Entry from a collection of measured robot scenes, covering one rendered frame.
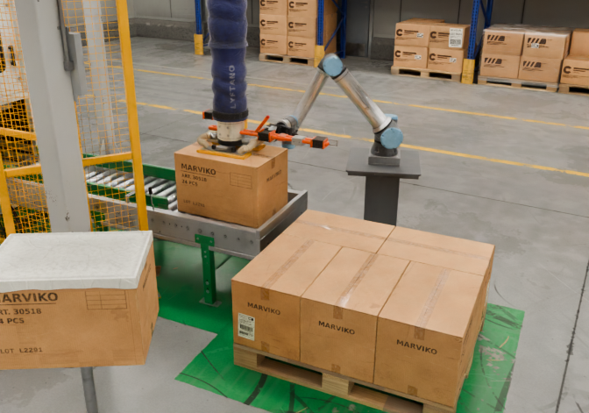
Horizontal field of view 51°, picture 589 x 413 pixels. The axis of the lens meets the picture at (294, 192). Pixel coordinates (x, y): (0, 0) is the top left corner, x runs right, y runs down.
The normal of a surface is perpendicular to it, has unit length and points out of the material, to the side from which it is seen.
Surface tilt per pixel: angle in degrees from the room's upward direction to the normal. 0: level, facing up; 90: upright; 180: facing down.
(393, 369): 90
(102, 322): 90
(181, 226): 90
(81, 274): 0
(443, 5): 90
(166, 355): 0
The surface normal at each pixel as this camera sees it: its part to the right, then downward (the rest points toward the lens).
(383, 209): -0.15, 0.38
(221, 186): -0.43, 0.34
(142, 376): 0.00, -0.92
